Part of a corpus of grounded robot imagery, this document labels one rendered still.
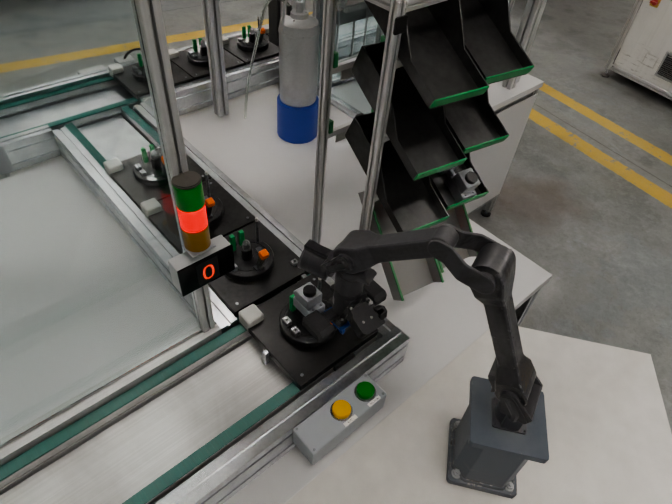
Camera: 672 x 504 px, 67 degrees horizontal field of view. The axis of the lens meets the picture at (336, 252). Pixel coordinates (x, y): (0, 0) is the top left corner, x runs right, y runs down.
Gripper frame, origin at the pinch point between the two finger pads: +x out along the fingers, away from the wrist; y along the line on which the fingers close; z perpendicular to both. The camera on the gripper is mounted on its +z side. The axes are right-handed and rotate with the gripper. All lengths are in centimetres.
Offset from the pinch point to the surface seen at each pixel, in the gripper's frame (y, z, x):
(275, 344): -10.0, -11.0, 11.8
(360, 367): 1.9, 5.3, 12.7
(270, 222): 14, -47, 13
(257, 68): 66, -129, 14
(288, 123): 52, -88, 15
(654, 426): 52, 57, 23
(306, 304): -2.4, -9.6, 1.4
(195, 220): -20.0, -20.5, -25.2
